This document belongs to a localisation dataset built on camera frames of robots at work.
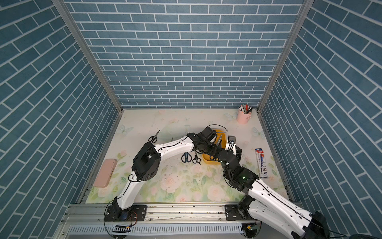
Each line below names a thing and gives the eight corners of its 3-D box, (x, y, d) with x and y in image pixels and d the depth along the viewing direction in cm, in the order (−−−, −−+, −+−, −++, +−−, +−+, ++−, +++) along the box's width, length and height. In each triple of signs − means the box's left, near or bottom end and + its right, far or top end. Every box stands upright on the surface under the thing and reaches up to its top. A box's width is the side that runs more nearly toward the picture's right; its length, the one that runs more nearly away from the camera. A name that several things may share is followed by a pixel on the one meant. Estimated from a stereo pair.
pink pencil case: (94, 187, 84) (92, 185, 82) (106, 160, 94) (104, 159, 92) (107, 187, 84) (105, 186, 82) (117, 160, 94) (115, 159, 92)
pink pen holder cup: (237, 124, 113) (241, 114, 105) (235, 114, 120) (238, 104, 112) (250, 124, 114) (254, 114, 105) (247, 114, 120) (251, 104, 112)
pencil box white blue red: (259, 177, 88) (260, 176, 86) (255, 149, 100) (256, 147, 99) (267, 178, 88) (268, 176, 86) (261, 150, 100) (262, 148, 98)
